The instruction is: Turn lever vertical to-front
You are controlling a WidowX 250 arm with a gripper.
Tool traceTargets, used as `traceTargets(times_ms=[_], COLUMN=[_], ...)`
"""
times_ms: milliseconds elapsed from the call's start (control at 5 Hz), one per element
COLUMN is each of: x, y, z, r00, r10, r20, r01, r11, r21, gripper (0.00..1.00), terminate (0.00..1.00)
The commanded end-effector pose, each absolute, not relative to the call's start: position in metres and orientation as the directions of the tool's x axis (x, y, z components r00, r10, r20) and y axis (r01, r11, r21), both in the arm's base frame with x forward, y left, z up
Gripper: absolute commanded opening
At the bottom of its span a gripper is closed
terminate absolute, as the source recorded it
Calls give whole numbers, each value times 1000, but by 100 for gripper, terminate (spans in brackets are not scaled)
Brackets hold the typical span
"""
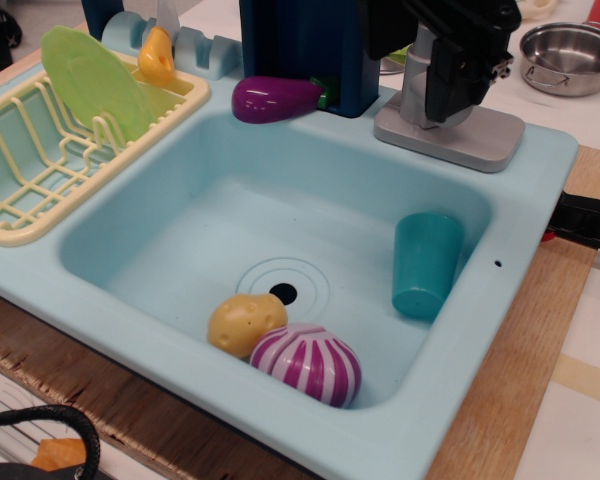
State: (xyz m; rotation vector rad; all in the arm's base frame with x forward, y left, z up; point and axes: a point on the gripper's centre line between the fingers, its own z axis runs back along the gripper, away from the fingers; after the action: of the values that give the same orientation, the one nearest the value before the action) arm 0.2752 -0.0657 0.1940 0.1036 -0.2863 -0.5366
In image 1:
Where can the black clamp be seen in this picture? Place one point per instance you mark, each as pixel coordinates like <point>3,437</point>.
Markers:
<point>577,219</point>

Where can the green plastic plate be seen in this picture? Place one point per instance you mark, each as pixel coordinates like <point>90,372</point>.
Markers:
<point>91,81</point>

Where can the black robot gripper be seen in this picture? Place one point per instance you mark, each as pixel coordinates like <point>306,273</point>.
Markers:
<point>469,50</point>

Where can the light blue utensil holder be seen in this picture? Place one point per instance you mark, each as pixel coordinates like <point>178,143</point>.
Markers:
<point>193,52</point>

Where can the yellow dish drying rack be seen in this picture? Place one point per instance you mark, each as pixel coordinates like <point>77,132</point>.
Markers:
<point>51,163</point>

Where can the yellow toy pear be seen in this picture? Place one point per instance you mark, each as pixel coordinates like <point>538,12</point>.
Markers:
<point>155,59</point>

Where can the orange object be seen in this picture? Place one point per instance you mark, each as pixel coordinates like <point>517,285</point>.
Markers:
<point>56,454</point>

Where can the light blue toy sink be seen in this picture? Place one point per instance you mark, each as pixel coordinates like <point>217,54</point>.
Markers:
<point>218,207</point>

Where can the yellow toy potato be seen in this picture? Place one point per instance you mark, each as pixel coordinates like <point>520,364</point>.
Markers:
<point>238,323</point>

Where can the teal plastic cup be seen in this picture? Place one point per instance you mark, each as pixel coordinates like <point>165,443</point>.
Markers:
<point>427,247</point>

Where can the grey toy faucet lever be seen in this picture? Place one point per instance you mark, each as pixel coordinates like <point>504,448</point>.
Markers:
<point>478,138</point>

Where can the dark blue sink backsplash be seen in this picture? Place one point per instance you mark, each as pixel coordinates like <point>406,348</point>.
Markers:
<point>320,41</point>

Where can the purple striped toy onion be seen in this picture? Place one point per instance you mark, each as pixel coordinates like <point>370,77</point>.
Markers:
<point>312,360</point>

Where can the purple toy eggplant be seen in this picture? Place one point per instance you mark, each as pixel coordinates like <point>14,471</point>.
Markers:
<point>265,99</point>

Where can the stainless steel pot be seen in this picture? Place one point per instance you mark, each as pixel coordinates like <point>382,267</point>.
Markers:
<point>562,59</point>

